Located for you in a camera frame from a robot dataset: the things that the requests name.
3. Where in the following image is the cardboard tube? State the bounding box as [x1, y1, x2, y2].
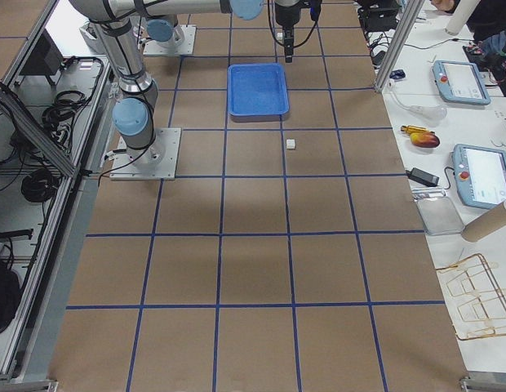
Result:
[461, 199, 506, 243]

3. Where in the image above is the gold wire rack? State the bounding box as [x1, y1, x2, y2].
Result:
[437, 253, 506, 341]

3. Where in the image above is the clear light bulb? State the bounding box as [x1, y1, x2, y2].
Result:
[407, 105, 447, 122]

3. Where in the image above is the blue plastic tray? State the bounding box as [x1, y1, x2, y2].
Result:
[227, 63, 290, 119]

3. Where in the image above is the upper teach pendant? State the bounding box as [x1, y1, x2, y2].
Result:
[432, 60, 490, 105]

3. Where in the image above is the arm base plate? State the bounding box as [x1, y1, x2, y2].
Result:
[109, 128, 181, 180]
[144, 20, 196, 56]

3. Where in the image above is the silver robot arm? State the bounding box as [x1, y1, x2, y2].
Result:
[135, 1, 322, 63]
[71, 1, 263, 170]

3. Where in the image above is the lower teach pendant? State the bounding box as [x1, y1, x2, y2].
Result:
[451, 144, 506, 209]

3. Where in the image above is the gold brass bottle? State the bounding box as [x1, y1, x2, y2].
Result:
[401, 125, 429, 135]

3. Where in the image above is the black power adapter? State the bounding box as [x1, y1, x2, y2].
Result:
[406, 167, 439, 187]

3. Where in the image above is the aluminium frame post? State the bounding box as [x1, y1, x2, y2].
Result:
[374, 0, 424, 93]

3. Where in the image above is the teach pendant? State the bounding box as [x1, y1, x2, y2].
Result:
[432, 60, 490, 105]
[451, 144, 506, 209]

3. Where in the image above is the toy mango fruit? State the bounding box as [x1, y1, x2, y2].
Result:
[409, 131, 440, 149]

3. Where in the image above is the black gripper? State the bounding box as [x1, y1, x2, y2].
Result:
[275, 0, 303, 63]

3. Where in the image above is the metal tin tray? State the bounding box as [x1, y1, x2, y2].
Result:
[416, 197, 464, 236]

